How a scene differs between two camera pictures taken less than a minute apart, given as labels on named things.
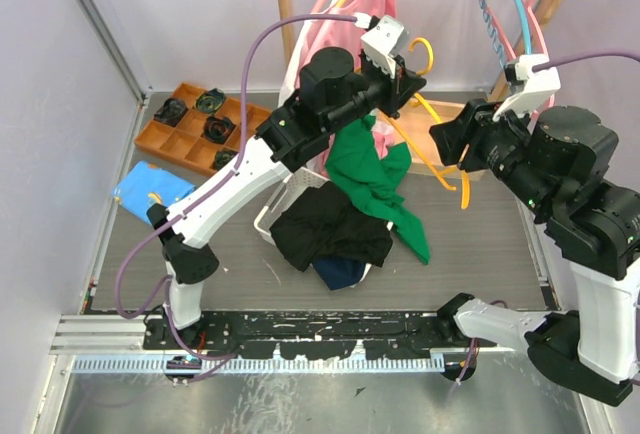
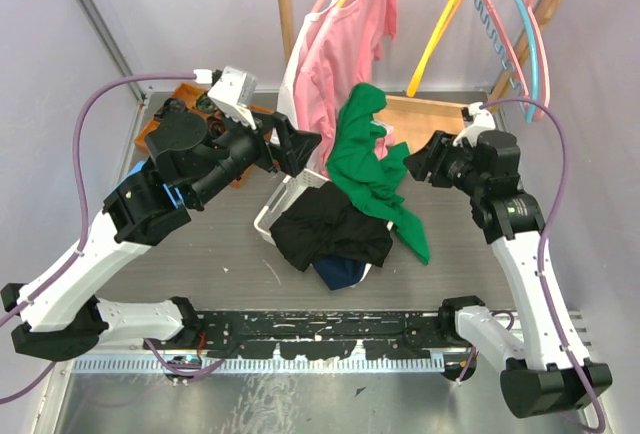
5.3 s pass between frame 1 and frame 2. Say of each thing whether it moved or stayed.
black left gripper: moved
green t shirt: stayed
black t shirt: stayed
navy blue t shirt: stayed
